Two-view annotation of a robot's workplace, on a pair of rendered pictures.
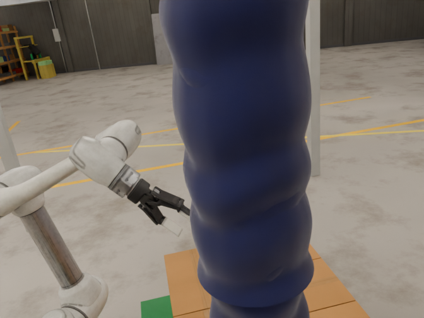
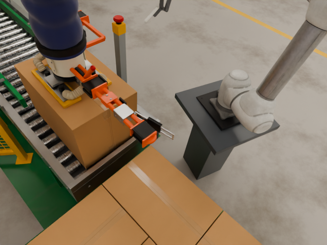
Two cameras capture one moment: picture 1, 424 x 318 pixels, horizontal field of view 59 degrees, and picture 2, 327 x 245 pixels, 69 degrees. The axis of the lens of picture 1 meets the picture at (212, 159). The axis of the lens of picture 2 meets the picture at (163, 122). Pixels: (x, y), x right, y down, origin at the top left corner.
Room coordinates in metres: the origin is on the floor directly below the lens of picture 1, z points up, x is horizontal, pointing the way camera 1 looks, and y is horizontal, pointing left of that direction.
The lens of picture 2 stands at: (1.69, -0.32, 1.89)
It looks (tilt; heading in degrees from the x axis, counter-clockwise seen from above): 52 degrees down; 137
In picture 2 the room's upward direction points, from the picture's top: 9 degrees clockwise
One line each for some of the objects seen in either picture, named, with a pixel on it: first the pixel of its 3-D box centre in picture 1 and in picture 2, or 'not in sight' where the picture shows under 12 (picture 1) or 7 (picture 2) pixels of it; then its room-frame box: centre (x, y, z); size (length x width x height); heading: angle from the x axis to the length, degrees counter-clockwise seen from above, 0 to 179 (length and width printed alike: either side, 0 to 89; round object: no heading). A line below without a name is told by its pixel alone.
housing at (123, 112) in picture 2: not in sight; (123, 114); (1.10, 0.00, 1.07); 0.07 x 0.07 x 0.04; 7
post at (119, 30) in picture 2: not in sight; (121, 78); (0.33, 0.41, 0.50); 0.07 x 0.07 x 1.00; 10
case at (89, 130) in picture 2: not in sight; (81, 102); (0.64, -0.05, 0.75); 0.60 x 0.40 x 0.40; 8
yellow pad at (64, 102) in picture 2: not in sight; (54, 82); (0.65, -0.16, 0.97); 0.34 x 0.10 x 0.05; 7
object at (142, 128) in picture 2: not in sight; (143, 133); (1.23, 0.01, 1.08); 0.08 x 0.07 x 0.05; 7
